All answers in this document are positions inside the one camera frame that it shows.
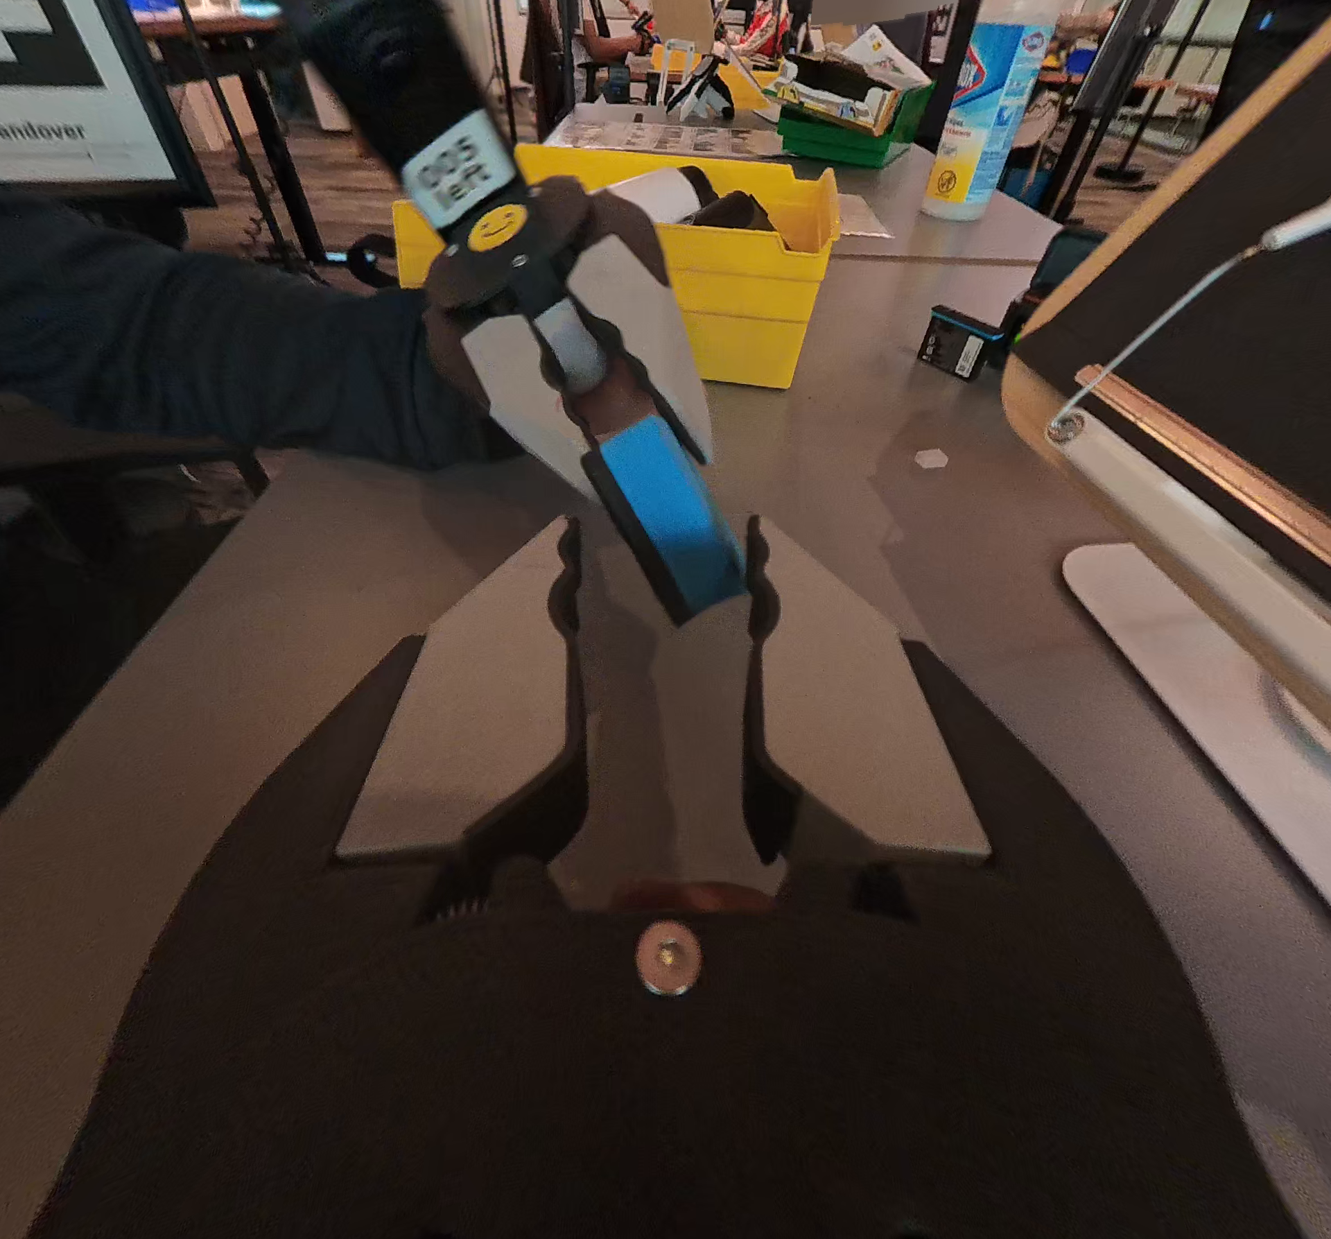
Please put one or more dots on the black cabinet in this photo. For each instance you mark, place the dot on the black cabinet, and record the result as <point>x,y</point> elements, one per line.
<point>1252,53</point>

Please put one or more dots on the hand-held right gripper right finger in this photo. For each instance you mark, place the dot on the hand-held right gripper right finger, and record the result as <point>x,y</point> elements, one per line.
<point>863,730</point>

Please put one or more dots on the small yellow bin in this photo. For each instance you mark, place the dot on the small yellow bin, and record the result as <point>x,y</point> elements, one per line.
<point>753,91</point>

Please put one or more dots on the person's left hand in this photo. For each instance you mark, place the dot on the person's left hand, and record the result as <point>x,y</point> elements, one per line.
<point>608,407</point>

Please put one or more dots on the black floor lamp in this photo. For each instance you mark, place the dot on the black floor lamp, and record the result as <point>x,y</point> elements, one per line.
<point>1125,173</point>

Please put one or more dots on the dark hanging jacket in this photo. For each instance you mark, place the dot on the dark hanging jacket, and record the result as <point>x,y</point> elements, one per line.
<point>542,43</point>

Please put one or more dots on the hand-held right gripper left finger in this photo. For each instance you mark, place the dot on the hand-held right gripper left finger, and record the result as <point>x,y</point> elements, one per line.
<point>468,720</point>

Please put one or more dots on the printed paper sheet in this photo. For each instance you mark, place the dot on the printed paper sheet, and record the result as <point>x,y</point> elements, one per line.
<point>645,138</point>
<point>863,218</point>

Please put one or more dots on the framed sign on stand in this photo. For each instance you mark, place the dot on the framed sign on stand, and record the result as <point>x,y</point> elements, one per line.
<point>1138,22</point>

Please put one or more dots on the black angular object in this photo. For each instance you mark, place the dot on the black angular object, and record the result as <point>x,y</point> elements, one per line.
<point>737,215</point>

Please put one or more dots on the black board with wooden rim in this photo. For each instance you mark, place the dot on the black board with wooden rim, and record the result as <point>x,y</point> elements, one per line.
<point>1227,325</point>

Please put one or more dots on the wooden top desk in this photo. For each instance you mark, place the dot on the wooden top desk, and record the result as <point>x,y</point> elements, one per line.
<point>208,22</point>

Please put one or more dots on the person's left forearm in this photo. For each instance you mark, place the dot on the person's left forearm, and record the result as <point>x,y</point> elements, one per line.
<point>208,345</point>

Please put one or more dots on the blue and black sponge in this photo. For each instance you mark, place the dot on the blue and black sponge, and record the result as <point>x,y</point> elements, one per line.
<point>676,522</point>

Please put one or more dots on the framed marker sign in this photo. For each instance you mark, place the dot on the framed marker sign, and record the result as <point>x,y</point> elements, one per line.
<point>63,116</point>

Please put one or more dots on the small black battery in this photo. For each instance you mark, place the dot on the small black battery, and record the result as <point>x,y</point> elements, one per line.
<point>961,345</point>

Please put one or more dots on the yellow storage bin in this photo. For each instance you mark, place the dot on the yellow storage bin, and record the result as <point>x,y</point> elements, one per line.
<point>749,325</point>

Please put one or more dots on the dark zip case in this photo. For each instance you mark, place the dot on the dark zip case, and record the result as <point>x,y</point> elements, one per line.
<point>1060,262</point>

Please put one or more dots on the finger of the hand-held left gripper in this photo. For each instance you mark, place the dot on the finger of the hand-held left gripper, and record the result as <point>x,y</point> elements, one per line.
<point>645,313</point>
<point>515,366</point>

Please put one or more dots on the white and black tool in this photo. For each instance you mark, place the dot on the white and black tool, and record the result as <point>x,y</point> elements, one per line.
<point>699,95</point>

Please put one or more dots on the white wipes canister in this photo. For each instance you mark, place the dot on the white wipes canister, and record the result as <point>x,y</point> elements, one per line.
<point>983,116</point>

